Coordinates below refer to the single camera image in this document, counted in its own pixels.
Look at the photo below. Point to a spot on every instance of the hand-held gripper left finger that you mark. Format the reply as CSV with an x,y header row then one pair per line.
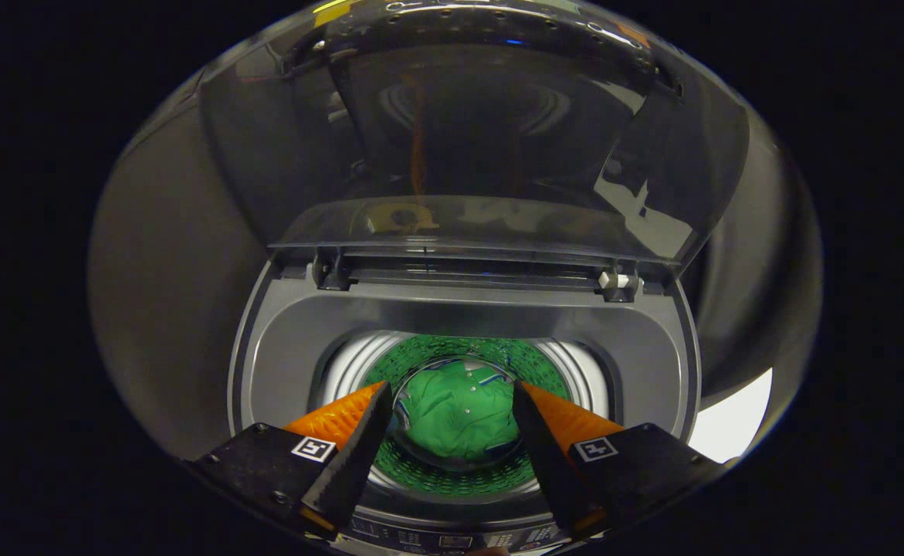
x,y
351,463

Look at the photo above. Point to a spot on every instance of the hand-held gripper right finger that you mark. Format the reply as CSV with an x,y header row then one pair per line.
x,y
556,463

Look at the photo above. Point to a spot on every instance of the green polo shirt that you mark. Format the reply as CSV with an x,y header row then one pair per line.
x,y
459,417

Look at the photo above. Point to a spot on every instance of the white sheet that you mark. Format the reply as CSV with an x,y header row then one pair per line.
x,y
733,421

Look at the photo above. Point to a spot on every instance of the black backdrop cloth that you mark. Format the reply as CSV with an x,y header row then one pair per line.
x,y
158,270

